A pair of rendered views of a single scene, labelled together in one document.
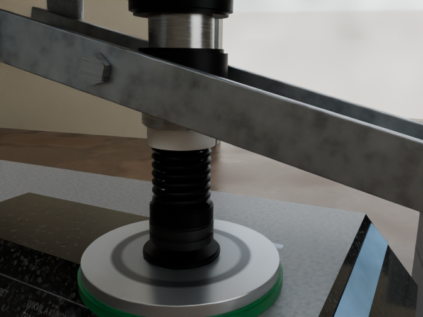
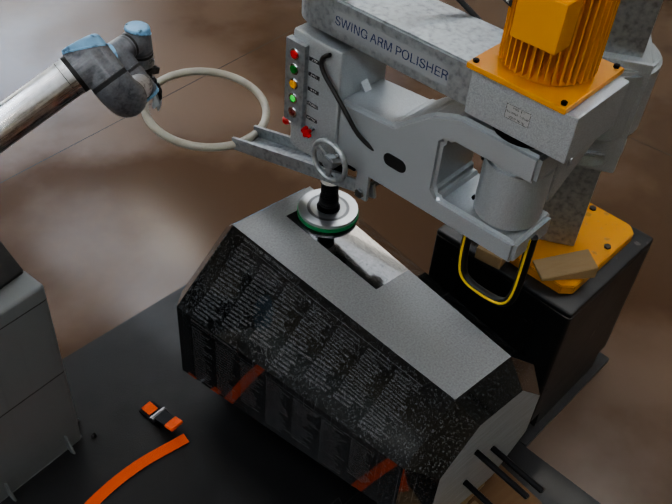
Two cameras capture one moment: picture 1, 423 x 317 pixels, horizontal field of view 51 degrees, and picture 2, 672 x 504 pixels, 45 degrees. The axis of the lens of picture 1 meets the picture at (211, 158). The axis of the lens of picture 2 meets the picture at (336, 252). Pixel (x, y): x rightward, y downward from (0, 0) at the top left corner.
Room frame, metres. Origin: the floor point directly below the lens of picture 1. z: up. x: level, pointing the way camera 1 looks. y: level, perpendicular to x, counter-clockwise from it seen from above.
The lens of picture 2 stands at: (2.55, 0.76, 2.75)
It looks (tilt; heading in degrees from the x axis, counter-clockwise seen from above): 43 degrees down; 198
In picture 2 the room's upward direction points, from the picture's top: 5 degrees clockwise
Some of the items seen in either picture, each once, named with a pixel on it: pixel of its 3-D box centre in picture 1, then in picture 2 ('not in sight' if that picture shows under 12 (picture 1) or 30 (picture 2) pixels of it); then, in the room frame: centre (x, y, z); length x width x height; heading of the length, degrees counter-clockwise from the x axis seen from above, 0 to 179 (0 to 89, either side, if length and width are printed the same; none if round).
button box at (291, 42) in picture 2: not in sight; (296, 82); (0.52, -0.08, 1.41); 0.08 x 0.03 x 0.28; 69
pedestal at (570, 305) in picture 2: not in sight; (524, 300); (0.05, 0.78, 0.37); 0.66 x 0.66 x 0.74; 68
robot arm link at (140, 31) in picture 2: not in sight; (138, 40); (0.28, -0.80, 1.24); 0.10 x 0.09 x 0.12; 171
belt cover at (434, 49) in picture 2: not in sight; (439, 51); (0.57, 0.36, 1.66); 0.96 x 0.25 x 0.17; 69
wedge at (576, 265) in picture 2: not in sight; (565, 265); (0.27, 0.87, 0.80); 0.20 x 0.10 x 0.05; 120
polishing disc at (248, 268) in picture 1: (181, 256); (328, 208); (0.44, 0.03, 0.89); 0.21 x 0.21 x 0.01
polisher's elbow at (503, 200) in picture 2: not in sight; (513, 183); (0.68, 0.64, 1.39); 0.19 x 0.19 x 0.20
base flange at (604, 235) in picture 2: not in sight; (548, 228); (0.05, 0.78, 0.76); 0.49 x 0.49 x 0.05; 68
